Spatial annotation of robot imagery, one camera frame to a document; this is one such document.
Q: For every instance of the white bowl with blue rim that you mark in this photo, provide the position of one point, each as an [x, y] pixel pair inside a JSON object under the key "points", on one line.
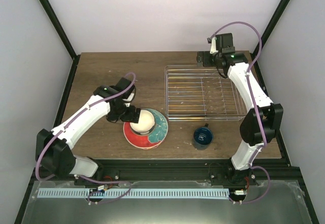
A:
{"points": [[145, 124]]}

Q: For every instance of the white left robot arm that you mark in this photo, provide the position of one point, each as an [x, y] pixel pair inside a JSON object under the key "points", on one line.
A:
{"points": [[54, 147]]}

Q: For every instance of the light blue slotted strip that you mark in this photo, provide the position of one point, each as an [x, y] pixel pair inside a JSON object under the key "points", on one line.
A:
{"points": [[136, 193]]}

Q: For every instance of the wire dish rack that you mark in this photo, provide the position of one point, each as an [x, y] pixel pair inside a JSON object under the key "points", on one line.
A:
{"points": [[198, 93]]}

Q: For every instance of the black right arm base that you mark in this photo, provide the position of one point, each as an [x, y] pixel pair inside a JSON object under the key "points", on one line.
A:
{"points": [[227, 176]]}

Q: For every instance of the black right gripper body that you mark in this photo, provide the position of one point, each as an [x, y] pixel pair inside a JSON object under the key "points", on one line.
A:
{"points": [[210, 63]]}

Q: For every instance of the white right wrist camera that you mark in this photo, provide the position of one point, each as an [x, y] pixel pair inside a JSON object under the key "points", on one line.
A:
{"points": [[213, 48]]}

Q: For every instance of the red and teal plate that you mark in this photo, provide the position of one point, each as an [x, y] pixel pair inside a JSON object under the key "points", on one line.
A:
{"points": [[151, 140]]}

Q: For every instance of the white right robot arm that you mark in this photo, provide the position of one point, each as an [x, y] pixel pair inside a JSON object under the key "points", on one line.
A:
{"points": [[263, 119]]}

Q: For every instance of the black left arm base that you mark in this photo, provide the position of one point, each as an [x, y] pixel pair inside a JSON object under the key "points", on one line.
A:
{"points": [[107, 179]]}

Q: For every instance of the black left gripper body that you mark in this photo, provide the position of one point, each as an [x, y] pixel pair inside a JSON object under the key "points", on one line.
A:
{"points": [[122, 114]]}

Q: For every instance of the black aluminium frame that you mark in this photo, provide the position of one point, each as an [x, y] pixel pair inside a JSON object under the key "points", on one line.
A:
{"points": [[177, 169]]}

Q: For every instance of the dark blue mug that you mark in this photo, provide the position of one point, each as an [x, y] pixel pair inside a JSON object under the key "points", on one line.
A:
{"points": [[202, 137]]}

